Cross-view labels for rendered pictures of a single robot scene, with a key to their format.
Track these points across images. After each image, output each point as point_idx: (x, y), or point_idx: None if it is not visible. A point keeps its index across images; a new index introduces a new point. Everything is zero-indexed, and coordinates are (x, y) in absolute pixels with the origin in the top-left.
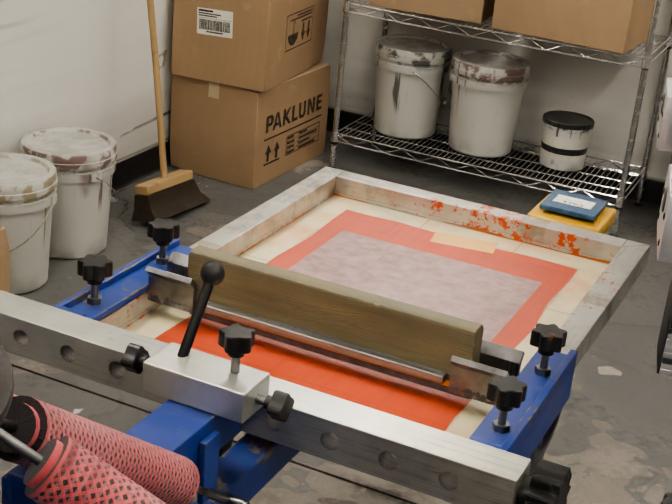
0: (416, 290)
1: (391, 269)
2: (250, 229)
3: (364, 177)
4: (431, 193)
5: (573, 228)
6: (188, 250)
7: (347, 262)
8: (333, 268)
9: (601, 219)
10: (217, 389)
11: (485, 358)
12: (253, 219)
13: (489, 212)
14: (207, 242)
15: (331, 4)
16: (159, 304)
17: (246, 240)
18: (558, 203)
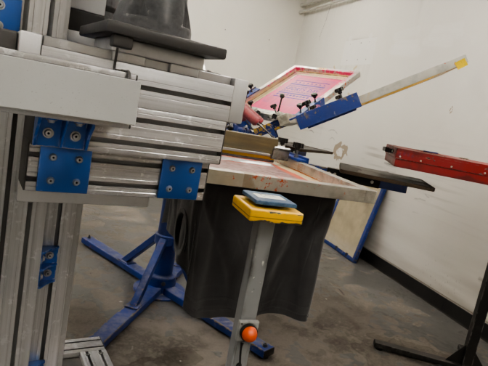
0: (242, 168)
1: (263, 173)
2: (313, 168)
3: (352, 187)
4: (314, 182)
5: (229, 171)
6: (301, 159)
7: (279, 175)
8: (278, 173)
9: (244, 200)
10: None
11: None
12: (322, 171)
13: (274, 176)
14: (308, 165)
15: None
16: (284, 164)
17: (311, 172)
18: (273, 194)
